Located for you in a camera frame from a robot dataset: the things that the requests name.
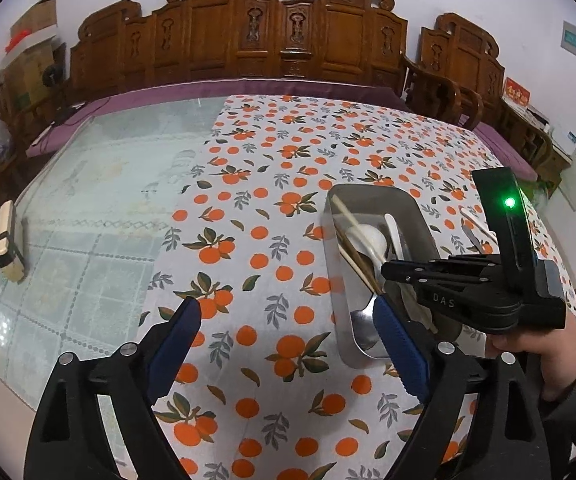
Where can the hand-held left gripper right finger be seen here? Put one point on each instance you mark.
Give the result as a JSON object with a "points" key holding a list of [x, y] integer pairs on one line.
{"points": [[400, 350]]}

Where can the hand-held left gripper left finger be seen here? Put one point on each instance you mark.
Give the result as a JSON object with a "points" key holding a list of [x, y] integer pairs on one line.
{"points": [[173, 347]]}

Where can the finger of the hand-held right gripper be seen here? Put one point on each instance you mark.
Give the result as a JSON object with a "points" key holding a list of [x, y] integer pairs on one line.
{"points": [[478, 260], [418, 274]]}

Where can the wooden chopstick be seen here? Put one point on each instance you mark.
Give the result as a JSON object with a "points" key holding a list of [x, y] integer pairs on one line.
{"points": [[475, 221], [355, 262], [350, 232]]}

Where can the metal spoon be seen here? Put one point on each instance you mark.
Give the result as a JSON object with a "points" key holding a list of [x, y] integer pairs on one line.
{"points": [[365, 320]]}

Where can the white ceramic spoon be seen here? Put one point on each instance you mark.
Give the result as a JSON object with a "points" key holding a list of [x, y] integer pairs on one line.
{"points": [[368, 242], [394, 232]]}

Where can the rectangular metal tray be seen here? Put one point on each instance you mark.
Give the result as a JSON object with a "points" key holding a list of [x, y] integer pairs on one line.
{"points": [[348, 280]]}

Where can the person's right hand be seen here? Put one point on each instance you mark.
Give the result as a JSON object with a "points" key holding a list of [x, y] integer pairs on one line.
{"points": [[560, 360]]}

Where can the purple armchair cushion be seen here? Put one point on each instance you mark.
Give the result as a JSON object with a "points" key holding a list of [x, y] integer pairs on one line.
{"points": [[505, 150]]}

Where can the wooden side table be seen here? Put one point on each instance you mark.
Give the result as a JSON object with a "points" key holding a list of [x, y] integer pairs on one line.
{"points": [[533, 130]]}

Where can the orange fruit print tablecloth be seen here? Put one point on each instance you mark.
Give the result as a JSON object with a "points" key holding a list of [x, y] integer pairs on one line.
{"points": [[268, 240]]}

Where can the white device box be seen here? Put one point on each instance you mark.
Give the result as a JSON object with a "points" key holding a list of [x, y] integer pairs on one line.
{"points": [[565, 135]]}

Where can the red gift box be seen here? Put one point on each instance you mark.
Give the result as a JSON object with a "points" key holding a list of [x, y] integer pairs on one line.
{"points": [[516, 91]]}

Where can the carved wooden armchair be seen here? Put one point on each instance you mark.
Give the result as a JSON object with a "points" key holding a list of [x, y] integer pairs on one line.
{"points": [[463, 65]]}

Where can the wooden block with black band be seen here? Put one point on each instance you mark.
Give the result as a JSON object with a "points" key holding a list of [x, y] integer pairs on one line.
{"points": [[8, 242]]}

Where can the carved wooden sofa bench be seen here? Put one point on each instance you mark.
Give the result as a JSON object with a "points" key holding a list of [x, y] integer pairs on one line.
{"points": [[248, 35]]}

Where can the small black fan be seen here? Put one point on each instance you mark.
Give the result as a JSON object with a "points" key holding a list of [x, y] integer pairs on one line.
{"points": [[50, 75]]}

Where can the large cardboard box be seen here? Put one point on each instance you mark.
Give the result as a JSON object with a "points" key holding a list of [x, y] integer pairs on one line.
{"points": [[28, 75]]}

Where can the orange red plastic item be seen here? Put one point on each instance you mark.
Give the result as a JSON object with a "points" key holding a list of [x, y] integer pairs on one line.
{"points": [[15, 41]]}

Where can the small cardboard box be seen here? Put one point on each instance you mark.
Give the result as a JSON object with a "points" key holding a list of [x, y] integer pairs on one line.
{"points": [[35, 16]]}

